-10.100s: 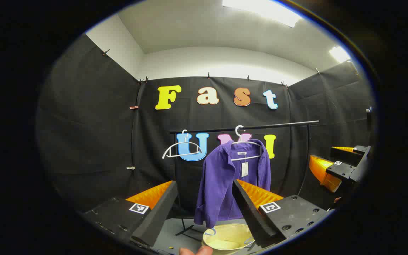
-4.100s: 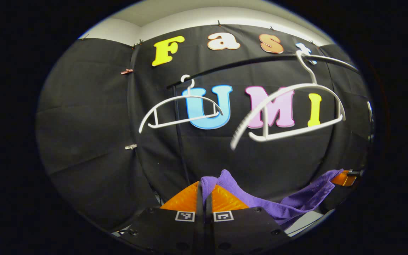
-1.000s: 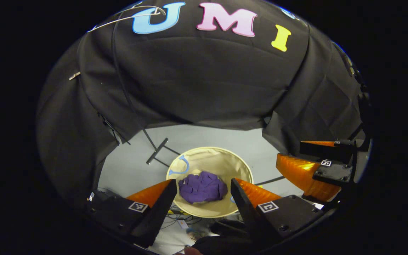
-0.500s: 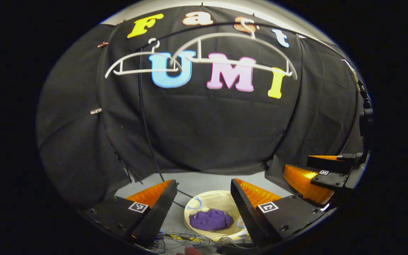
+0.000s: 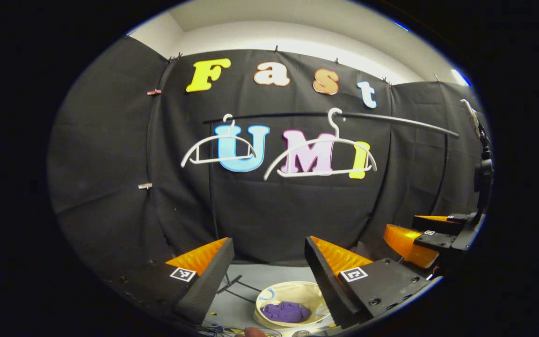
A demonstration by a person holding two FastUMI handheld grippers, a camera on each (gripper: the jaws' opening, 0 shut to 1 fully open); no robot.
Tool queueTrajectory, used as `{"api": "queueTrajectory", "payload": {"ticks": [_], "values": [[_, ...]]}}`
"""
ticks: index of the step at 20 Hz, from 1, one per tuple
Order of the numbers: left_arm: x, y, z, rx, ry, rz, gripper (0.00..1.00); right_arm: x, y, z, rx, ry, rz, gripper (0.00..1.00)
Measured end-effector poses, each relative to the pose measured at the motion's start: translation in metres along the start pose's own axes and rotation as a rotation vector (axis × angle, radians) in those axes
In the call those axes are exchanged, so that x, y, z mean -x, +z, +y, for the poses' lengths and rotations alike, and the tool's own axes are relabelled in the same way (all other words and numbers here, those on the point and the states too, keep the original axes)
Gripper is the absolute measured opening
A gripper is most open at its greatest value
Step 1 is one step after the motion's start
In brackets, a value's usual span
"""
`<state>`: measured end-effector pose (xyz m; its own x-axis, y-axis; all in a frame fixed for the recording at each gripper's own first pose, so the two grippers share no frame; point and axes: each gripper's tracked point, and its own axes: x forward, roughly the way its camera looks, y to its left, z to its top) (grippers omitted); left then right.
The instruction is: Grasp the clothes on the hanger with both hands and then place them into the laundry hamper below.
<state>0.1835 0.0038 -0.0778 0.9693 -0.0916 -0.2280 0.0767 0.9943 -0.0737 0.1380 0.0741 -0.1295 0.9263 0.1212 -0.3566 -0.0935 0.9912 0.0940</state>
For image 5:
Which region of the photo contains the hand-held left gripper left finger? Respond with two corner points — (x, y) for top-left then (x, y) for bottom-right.
(110, 236), (235, 326)

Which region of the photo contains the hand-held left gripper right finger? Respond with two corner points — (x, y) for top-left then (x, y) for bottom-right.
(304, 235), (431, 329)

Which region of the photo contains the cream laundry hamper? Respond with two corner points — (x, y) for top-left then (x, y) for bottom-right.
(253, 281), (335, 333)

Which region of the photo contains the purple corduroy shirt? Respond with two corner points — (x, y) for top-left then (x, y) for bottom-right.
(260, 301), (312, 323)

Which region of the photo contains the black clothes rack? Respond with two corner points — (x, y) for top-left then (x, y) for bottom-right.
(203, 111), (460, 295)

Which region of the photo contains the bare white clothes hanger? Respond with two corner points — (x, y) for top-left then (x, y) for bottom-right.
(181, 114), (257, 168)

